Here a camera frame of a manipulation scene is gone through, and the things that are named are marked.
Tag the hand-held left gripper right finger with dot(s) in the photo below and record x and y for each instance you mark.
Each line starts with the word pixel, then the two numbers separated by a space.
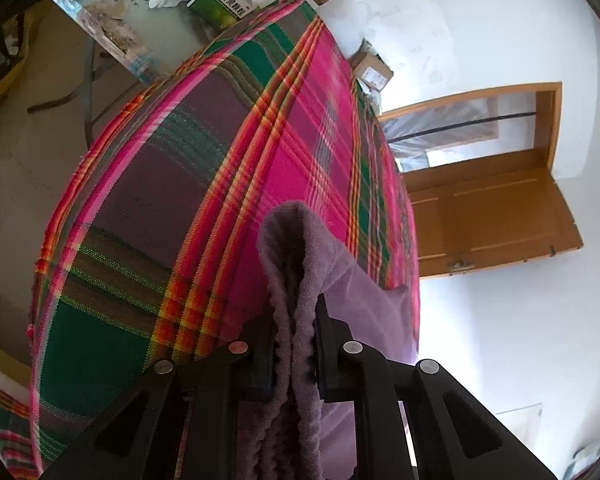
pixel 324 360

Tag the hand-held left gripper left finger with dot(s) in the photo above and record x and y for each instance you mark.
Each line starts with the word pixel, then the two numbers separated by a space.
pixel 266 360

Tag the purple fleece cloth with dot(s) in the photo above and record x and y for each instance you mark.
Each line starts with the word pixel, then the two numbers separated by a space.
pixel 300 260

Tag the pink plaid blanket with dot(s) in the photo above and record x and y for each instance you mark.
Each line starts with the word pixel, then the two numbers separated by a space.
pixel 155 185

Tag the wooden door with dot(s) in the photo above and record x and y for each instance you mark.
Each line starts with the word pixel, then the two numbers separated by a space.
pixel 495 220

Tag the clear plastic curtain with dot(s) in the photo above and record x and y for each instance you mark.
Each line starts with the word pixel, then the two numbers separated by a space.
pixel 445 130

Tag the brown cardboard box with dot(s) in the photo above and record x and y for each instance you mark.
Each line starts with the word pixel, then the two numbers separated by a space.
pixel 372 71

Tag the glass top table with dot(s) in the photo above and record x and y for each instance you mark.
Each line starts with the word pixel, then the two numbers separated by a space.
pixel 155 35

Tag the green and white box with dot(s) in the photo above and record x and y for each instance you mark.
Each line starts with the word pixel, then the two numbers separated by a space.
pixel 220 2

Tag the wooden door frame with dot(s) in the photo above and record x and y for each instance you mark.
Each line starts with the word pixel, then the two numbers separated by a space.
pixel 552 125

